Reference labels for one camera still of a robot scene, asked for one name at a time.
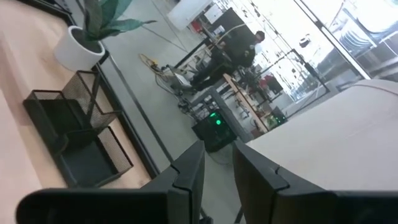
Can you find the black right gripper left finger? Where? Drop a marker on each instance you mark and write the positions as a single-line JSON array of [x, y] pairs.
[[186, 186]]

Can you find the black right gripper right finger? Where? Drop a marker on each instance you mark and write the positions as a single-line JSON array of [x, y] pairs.
[[264, 193]]

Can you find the black mesh desk organizer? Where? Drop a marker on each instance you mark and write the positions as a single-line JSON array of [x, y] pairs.
[[46, 118]]

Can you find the black computer tower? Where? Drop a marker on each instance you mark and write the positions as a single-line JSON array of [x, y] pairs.
[[214, 133]]

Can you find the wooden background table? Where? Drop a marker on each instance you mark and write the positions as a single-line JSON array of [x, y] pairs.
[[245, 99]]

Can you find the person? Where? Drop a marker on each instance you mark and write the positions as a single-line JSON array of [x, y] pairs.
[[239, 49]]

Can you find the white board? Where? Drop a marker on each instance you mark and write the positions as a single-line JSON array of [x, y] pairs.
[[186, 12]]

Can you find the green plant in white pot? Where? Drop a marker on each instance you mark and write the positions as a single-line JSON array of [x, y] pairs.
[[77, 49]]

